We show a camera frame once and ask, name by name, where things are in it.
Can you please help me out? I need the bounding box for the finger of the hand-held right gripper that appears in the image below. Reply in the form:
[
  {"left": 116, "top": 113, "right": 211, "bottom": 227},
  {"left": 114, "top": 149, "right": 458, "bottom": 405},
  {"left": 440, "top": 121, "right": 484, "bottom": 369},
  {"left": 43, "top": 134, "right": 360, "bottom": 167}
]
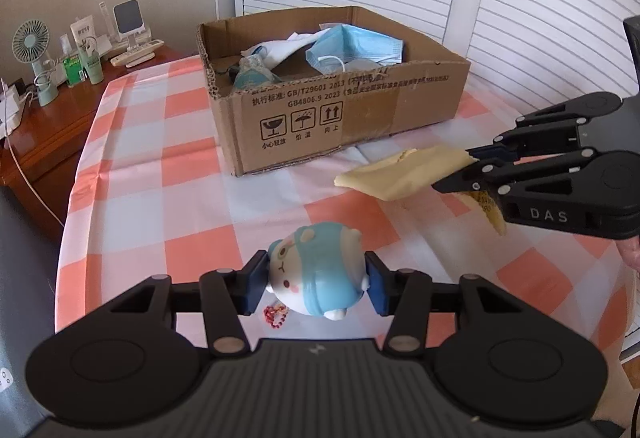
[
  {"left": 432, "top": 148, "right": 602, "bottom": 202},
  {"left": 465, "top": 92, "right": 623, "bottom": 162}
]

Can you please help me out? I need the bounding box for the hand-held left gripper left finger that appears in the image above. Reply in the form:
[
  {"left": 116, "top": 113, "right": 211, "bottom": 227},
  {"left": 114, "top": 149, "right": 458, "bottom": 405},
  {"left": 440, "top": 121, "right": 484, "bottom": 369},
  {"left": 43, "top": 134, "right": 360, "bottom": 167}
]
[{"left": 111, "top": 250, "right": 271, "bottom": 355}]

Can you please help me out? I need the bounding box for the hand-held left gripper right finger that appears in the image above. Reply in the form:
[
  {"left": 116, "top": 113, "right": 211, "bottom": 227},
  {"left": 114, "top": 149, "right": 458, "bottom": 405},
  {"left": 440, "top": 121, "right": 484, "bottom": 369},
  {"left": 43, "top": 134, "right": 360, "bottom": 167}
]
[{"left": 364, "top": 252, "right": 521, "bottom": 355}]

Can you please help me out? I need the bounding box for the blue plush toy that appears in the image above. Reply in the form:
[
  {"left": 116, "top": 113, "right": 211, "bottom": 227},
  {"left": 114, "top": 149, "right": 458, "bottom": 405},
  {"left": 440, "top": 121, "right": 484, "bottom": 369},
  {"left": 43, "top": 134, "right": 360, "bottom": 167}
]
[{"left": 262, "top": 224, "right": 372, "bottom": 333}]

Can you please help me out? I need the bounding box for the yellow cleaning cloth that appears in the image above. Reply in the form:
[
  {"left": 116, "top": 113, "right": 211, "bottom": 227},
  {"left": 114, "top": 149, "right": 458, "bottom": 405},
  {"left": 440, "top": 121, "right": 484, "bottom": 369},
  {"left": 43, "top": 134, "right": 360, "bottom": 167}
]
[{"left": 334, "top": 144, "right": 508, "bottom": 237}]

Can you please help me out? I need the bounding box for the cardboard box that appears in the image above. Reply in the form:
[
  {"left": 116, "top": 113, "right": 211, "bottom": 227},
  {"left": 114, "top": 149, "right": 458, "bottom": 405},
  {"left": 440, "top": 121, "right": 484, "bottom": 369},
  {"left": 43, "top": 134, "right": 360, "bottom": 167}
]
[{"left": 196, "top": 6, "right": 472, "bottom": 177}]

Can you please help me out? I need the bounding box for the blue floral sachet with tassel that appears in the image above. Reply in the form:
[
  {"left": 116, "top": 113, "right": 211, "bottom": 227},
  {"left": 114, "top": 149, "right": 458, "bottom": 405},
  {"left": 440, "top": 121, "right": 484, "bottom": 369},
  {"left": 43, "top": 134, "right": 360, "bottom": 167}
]
[{"left": 232, "top": 56, "right": 284, "bottom": 91}]

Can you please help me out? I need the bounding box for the person's right hand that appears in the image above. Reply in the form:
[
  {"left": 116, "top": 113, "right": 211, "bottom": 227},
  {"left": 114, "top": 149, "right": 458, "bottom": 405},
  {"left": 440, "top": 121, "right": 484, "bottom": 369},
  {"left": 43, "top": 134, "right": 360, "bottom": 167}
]
[{"left": 617, "top": 235, "right": 640, "bottom": 271}]

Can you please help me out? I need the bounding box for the pink checked tablecloth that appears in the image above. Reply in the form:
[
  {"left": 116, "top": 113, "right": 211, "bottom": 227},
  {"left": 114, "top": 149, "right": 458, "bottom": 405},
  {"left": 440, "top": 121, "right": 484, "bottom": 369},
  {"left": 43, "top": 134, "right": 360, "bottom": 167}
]
[{"left": 56, "top": 52, "right": 640, "bottom": 369}]

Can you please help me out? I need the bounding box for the blue face mask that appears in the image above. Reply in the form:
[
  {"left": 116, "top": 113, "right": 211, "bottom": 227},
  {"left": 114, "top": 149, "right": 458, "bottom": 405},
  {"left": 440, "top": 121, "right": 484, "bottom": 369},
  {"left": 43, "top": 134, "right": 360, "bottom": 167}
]
[{"left": 305, "top": 24, "right": 405, "bottom": 68}]

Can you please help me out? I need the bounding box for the wooden nightstand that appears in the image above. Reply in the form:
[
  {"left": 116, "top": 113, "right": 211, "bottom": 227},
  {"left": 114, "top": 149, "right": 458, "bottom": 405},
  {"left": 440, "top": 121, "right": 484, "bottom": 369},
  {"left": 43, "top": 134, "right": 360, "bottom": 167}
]
[{"left": 0, "top": 42, "right": 187, "bottom": 191}]

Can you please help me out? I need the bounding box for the white phone stand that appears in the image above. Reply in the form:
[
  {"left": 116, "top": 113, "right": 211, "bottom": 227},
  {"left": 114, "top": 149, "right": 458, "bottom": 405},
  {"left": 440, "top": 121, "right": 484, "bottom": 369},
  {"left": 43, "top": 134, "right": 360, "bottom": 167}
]
[
  {"left": 112, "top": 0, "right": 149, "bottom": 47},
  {"left": 95, "top": 2, "right": 151, "bottom": 56}
]

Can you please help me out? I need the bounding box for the green spray bottle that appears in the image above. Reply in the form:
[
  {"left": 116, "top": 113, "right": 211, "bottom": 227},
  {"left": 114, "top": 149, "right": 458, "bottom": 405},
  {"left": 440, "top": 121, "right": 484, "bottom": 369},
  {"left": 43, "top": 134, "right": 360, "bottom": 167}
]
[{"left": 59, "top": 34, "right": 85, "bottom": 88}]

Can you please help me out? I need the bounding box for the white cosmetic tube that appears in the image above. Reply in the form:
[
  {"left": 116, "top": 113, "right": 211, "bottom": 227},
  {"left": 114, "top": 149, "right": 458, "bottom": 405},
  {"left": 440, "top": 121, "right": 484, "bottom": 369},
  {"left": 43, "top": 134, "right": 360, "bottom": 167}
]
[{"left": 70, "top": 16, "right": 105, "bottom": 85}]

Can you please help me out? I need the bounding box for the white power strip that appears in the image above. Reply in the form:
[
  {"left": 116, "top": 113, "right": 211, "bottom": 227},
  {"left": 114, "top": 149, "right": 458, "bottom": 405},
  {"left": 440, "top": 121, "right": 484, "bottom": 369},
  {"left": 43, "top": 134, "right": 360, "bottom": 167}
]
[{"left": 0, "top": 88, "right": 32, "bottom": 135}]

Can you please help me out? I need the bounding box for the green desk fan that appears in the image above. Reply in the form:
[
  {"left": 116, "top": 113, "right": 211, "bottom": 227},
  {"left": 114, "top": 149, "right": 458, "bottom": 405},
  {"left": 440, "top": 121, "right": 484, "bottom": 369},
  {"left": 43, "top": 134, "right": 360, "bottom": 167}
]
[{"left": 12, "top": 20, "right": 60, "bottom": 107}]

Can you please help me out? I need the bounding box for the white cable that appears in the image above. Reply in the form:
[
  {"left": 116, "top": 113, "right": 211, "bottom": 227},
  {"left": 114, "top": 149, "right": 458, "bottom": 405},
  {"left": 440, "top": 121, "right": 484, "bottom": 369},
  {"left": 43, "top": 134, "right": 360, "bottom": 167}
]
[{"left": 0, "top": 78, "right": 66, "bottom": 227}]

